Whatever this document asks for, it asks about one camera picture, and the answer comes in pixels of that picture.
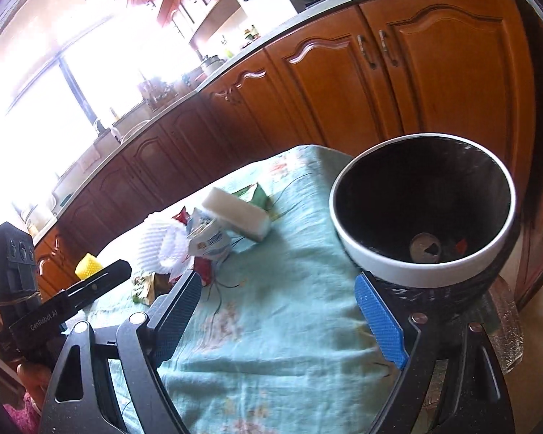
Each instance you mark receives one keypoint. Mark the white printed packet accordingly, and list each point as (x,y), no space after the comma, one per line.
(208,239)

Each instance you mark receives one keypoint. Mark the person's left forearm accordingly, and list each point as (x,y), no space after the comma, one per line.
(22,413)

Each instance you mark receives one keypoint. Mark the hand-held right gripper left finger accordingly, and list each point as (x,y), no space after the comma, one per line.
(176,314)

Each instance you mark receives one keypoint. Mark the person's left hand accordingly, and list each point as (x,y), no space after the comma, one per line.
(31,379)

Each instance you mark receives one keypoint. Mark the white sponge block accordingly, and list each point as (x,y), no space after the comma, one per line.
(235,212)

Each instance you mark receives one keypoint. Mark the light green floral tablecloth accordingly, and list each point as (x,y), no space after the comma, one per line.
(276,325)

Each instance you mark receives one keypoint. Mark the small red scrap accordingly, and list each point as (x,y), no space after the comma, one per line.
(461,246)

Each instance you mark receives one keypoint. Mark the gold wrapper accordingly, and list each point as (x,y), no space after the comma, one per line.
(156,287)

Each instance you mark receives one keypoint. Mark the green carton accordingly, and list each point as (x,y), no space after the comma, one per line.
(255,196)

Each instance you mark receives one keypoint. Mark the white rimmed trash bin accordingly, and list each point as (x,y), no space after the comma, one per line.
(389,275)

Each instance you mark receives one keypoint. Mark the condiment bottles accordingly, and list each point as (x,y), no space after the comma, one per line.
(251,32)

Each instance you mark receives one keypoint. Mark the kitchen faucet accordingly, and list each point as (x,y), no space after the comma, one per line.
(102,129)

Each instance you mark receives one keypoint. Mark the wooden lower kitchen cabinets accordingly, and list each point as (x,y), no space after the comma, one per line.
(434,77)

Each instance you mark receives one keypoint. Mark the bright window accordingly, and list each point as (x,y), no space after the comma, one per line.
(95,77)

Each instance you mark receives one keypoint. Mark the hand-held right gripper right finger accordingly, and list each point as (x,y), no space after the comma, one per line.
(380,321)

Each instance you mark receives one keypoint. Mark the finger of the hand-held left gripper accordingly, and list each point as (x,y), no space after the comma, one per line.
(102,280)

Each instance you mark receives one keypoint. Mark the red wrapper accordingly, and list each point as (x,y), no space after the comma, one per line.
(204,271)

